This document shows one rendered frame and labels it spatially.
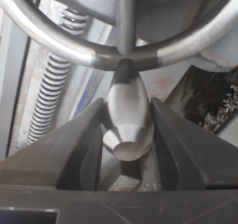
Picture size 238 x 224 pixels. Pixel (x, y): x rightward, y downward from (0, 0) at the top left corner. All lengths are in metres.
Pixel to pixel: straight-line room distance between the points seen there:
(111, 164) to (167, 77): 0.33
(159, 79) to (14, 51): 0.30
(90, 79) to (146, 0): 0.18
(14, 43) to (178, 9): 0.32
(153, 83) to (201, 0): 0.27
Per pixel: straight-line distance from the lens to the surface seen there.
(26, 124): 0.57
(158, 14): 0.24
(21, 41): 0.45
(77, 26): 0.33
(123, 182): 0.65
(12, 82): 0.50
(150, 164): 0.63
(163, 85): 0.48
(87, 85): 0.37
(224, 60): 0.26
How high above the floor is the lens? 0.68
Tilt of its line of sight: 14 degrees down
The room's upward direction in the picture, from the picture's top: 69 degrees counter-clockwise
